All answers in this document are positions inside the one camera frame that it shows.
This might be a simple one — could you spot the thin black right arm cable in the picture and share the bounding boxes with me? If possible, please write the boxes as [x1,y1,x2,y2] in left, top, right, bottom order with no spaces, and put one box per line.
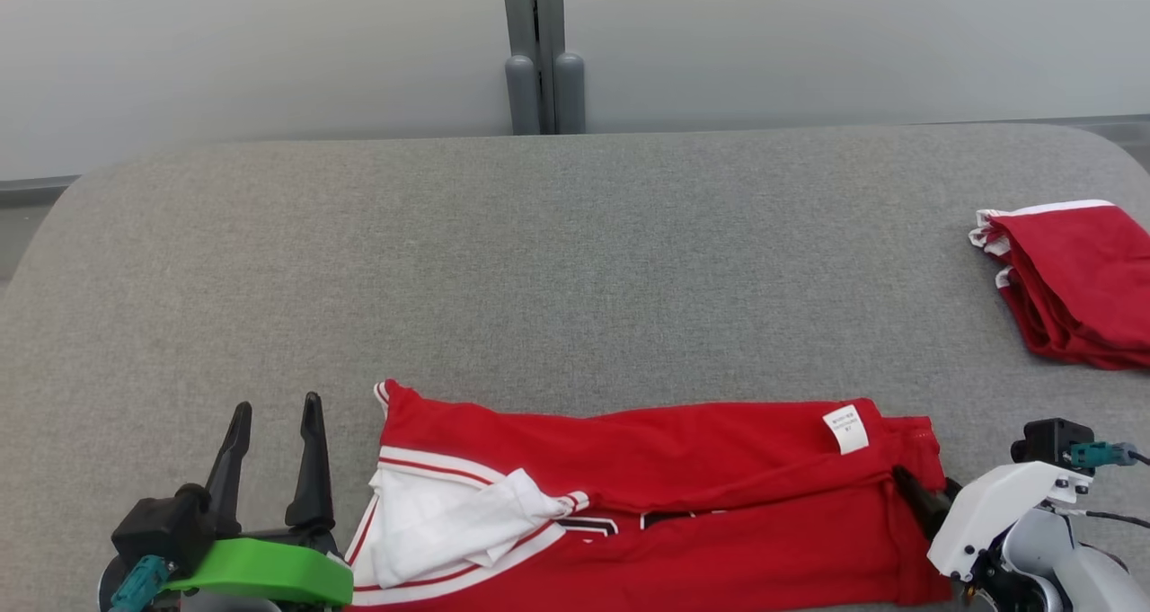
[1051,504,1150,530]

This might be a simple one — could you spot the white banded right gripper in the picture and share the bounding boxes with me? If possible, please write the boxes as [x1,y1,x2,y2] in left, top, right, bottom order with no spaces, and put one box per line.
[892,461,1093,582]

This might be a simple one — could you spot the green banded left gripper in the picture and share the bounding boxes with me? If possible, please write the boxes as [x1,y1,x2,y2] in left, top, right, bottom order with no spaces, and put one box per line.
[162,392,355,608]

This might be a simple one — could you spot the red basketball jersey number 23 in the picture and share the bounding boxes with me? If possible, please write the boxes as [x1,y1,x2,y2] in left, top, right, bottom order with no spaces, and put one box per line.
[344,378,955,612]

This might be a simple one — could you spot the grey cylindrical post foot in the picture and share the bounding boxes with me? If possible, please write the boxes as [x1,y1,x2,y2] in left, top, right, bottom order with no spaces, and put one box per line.
[553,51,587,135]
[505,53,542,136]

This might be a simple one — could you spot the right camera cable teal connector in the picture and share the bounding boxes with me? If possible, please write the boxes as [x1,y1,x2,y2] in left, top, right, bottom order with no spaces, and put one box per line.
[1067,441,1150,471]

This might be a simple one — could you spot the left camera cable teal connector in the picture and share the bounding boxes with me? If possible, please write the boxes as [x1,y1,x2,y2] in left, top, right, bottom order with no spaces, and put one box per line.
[108,555,172,612]

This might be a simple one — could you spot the red shorts with white trim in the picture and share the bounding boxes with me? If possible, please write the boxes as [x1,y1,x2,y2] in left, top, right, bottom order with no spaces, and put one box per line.
[969,200,1150,370]

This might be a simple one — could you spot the camera cable teal connector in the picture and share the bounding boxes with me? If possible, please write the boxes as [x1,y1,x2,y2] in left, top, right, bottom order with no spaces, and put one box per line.
[1067,441,1150,471]
[108,555,172,612]

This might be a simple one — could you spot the grey partition upright post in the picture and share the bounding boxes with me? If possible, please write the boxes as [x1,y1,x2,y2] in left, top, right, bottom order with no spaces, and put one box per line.
[500,0,565,135]

